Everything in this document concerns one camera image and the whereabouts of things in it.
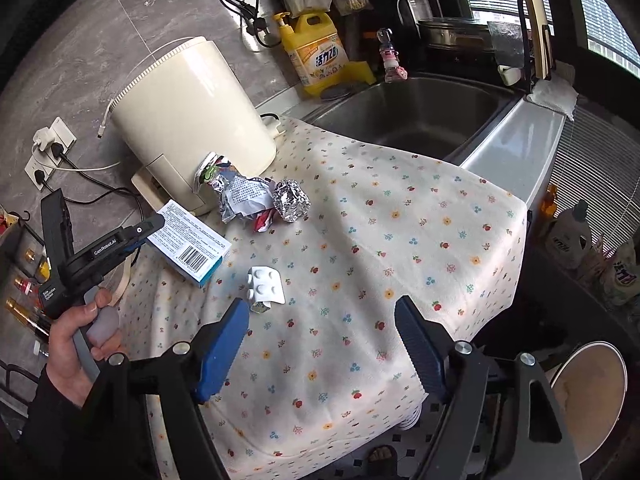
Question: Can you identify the wall socket with black plug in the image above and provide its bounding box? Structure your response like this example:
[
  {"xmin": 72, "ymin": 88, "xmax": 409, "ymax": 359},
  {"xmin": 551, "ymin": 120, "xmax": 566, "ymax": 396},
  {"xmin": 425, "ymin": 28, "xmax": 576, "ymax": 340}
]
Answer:
[{"xmin": 25, "ymin": 152, "xmax": 62, "ymax": 192}]

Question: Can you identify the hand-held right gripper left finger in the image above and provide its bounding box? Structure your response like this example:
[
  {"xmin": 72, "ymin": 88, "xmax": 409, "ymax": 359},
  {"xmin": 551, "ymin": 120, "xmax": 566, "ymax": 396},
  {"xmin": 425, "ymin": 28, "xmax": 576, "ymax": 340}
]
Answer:
[{"xmin": 107, "ymin": 299, "xmax": 250, "ymax": 480}]

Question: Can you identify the steel sink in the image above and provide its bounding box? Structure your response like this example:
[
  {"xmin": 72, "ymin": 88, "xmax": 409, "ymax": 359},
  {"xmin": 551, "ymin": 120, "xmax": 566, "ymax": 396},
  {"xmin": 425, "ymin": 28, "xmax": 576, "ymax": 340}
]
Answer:
[{"xmin": 304, "ymin": 72, "xmax": 517, "ymax": 162}]

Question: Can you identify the yellow green refill pouch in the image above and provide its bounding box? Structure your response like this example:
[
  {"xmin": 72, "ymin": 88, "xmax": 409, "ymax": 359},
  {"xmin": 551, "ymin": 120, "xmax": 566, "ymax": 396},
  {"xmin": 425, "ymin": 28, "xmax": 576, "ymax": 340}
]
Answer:
[{"xmin": 597, "ymin": 254, "xmax": 640, "ymax": 309}]

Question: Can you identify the white laundry detergent bottle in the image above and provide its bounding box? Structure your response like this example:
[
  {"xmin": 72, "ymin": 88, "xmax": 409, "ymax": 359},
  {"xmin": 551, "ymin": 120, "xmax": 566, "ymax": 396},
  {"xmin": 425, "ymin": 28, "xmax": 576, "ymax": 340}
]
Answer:
[{"xmin": 544, "ymin": 200, "xmax": 607, "ymax": 269}]

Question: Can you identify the silver printed wrapper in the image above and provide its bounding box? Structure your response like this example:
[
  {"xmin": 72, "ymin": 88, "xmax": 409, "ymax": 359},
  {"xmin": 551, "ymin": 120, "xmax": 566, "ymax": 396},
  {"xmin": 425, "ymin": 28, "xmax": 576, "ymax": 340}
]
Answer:
[{"xmin": 215, "ymin": 172, "xmax": 277, "ymax": 224}]

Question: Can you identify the person's left hand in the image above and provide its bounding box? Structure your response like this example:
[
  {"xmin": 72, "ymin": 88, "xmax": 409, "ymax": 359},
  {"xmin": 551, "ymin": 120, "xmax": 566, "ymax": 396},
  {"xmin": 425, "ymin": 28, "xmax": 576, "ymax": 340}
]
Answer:
[{"xmin": 47, "ymin": 290, "xmax": 127, "ymax": 408}]

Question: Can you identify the white pill blister pack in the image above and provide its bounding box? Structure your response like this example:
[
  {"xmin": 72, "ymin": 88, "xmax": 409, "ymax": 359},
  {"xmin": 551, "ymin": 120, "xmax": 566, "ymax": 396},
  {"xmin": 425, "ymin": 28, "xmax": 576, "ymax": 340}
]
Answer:
[{"xmin": 245, "ymin": 266, "xmax": 287, "ymax": 315}]

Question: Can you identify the person's foot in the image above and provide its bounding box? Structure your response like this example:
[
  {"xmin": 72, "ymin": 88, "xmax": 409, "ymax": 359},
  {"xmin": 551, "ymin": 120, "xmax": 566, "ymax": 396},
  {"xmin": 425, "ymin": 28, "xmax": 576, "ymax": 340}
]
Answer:
[{"xmin": 366, "ymin": 444, "xmax": 399, "ymax": 467}]

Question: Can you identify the pink figurine bottle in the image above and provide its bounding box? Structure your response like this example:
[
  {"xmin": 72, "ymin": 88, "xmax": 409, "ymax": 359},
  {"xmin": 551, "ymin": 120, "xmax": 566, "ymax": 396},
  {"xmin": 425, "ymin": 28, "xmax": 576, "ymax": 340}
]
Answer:
[{"xmin": 376, "ymin": 27, "xmax": 409, "ymax": 84}]

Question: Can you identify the cream air fryer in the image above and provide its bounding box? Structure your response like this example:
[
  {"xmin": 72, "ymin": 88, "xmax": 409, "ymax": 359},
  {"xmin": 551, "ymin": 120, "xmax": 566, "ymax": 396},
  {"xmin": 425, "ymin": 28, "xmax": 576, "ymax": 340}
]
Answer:
[{"xmin": 109, "ymin": 36, "xmax": 279, "ymax": 217}]

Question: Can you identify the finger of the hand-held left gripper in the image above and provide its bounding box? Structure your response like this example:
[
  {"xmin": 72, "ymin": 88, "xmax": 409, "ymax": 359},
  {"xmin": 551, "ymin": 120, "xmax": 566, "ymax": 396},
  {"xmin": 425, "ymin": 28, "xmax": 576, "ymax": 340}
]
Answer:
[
  {"xmin": 120, "ymin": 237, "xmax": 152, "ymax": 266},
  {"xmin": 114, "ymin": 212, "xmax": 167, "ymax": 246}
]

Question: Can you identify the orange bottle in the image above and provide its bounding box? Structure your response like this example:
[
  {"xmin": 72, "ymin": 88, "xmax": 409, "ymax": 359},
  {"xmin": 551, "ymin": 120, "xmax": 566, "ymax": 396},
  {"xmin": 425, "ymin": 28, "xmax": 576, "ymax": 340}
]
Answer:
[{"xmin": 540, "ymin": 185, "xmax": 559, "ymax": 222}]

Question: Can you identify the small white cup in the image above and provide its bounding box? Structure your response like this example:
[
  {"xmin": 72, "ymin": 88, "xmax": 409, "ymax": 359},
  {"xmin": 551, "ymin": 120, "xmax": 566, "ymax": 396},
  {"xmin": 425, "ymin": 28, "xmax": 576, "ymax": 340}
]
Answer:
[{"xmin": 497, "ymin": 64, "xmax": 524, "ymax": 87}]

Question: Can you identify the cream cutting board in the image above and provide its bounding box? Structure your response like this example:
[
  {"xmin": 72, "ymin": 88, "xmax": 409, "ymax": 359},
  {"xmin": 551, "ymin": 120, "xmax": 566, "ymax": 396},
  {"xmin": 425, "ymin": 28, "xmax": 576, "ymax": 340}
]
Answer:
[{"xmin": 507, "ymin": 0, "xmax": 557, "ymax": 82}]

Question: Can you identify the black dish rack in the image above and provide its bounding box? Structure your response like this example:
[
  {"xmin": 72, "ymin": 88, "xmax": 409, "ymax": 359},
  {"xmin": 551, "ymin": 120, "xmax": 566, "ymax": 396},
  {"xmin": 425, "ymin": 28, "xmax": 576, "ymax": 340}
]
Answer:
[{"xmin": 390, "ymin": 0, "xmax": 557, "ymax": 87}]

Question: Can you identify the large paper cup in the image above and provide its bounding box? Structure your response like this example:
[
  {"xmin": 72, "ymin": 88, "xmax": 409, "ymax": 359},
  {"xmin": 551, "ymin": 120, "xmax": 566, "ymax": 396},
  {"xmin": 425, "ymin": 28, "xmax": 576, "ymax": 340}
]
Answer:
[{"xmin": 549, "ymin": 341, "xmax": 629, "ymax": 467}]

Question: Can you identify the green foil wrapper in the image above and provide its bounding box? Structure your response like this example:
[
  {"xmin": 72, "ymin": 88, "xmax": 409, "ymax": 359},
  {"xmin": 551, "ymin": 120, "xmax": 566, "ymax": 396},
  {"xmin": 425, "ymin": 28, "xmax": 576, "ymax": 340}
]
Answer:
[{"xmin": 194, "ymin": 152, "xmax": 237, "ymax": 194}]

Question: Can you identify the person's left forearm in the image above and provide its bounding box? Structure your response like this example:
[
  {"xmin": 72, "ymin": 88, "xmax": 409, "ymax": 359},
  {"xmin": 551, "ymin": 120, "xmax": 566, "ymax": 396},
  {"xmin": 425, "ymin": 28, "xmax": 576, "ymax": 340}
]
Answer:
[{"xmin": 17, "ymin": 365, "xmax": 151, "ymax": 480}]

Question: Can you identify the white power cable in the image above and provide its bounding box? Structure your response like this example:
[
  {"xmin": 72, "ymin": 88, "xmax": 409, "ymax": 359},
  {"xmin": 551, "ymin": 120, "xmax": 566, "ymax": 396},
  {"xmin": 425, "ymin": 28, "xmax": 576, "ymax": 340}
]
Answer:
[{"xmin": 34, "ymin": 150, "xmax": 122, "ymax": 173}]

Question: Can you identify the black hanging cable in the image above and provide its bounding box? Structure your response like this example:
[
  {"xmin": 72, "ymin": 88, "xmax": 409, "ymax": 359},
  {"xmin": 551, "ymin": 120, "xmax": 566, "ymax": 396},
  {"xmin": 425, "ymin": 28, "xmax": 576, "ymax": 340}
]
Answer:
[{"xmin": 215, "ymin": 0, "xmax": 284, "ymax": 52}]

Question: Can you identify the white folded cloth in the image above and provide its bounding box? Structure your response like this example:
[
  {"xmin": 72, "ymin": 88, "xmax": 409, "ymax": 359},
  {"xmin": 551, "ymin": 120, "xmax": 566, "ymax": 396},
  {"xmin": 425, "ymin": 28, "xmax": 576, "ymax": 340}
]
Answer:
[{"xmin": 525, "ymin": 79, "xmax": 582, "ymax": 122}]

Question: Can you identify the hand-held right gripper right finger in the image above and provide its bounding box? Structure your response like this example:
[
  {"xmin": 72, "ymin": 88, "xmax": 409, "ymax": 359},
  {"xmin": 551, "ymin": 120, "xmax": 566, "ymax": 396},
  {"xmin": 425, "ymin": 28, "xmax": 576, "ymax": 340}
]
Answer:
[{"xmin": 395, "ymin": 296, "xmax": 568, "ymax": 480}]

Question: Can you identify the yellow detergent bottle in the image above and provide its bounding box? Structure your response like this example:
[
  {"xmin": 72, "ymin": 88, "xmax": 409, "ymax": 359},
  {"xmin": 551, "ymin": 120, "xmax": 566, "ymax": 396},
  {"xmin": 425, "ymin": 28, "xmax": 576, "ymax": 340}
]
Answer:
[{"xmin": 272, "ymin": 10, "xmax": 352, "ymax": 99}]

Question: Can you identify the red wrapper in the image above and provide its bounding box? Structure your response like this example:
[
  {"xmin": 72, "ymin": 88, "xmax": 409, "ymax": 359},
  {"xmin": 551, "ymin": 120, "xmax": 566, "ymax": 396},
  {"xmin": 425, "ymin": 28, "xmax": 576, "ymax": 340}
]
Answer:
[{"xmin": 251, "ymin": 209, "xmax": 277, "ymax": 234}]

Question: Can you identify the blue white medicine box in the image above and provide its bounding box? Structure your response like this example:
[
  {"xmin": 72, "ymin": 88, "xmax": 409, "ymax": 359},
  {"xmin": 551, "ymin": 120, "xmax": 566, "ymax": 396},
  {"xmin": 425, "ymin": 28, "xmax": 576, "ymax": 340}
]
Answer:
[{"xmin": 146, "ymin": 199, "xmax": 234, "ymax": 289}]

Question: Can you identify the black power cable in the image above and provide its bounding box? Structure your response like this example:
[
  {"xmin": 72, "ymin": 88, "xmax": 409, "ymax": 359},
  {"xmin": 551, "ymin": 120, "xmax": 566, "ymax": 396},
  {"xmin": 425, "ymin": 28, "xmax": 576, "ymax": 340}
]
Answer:
[{"xmin": 35, "ymin": 147, "xmax": 138, "ymax": 206}]

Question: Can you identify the foil ball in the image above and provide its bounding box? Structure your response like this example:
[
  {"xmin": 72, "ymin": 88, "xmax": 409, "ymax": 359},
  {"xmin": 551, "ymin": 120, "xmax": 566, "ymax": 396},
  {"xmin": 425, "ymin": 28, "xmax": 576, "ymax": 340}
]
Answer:
[{"xmin": 272, "ymin": 177, "xmax": 312, "ymax": 224}]

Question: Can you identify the wall socket with white plug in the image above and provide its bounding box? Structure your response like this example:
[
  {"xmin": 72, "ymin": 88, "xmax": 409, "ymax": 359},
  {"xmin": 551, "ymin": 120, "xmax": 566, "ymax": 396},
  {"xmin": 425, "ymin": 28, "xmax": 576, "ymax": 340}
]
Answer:
[{"xmin": 32, "ymin": 116, "xmax": 79, "ymax": 159}]

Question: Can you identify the white charging cable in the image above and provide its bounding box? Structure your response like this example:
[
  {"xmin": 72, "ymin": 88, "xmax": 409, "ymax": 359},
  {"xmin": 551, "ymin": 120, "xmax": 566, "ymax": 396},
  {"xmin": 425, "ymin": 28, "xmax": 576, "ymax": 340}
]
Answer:
[{"xmin": 96, "ymin": 42, "xmax": 201, "ymax": 140}]

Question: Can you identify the floral tablecloth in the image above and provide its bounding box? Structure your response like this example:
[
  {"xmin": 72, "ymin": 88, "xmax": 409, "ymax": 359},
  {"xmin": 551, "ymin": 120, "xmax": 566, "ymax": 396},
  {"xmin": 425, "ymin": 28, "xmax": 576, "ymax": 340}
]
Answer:
[{"xmin": 117, "ymin": 115, "xmax": 532, "ymax": 480}]

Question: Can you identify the steel pot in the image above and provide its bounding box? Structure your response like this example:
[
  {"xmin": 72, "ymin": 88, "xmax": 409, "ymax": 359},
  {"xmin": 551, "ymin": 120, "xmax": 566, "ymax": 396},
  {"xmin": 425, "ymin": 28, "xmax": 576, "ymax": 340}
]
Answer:
[{"xmin": 417, "ymin": 15, "xmax": 495, "ymax": 57}]

